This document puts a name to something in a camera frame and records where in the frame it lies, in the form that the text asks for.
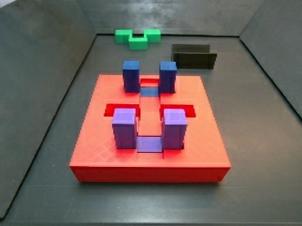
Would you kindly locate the green zigzag block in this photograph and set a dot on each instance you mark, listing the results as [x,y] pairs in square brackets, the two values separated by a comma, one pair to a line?
[138,42]

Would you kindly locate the black angle bracket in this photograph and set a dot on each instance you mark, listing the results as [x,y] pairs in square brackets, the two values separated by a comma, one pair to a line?
[193,56]

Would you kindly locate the purple U-shaped block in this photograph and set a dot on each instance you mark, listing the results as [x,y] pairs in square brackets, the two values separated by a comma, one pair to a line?
[153,133]

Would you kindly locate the blue U-shaped block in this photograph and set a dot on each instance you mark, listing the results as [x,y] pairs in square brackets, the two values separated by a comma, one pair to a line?
[150,86]

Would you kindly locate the red board base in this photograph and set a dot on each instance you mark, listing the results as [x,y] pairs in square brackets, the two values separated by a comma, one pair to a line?
[199,162]

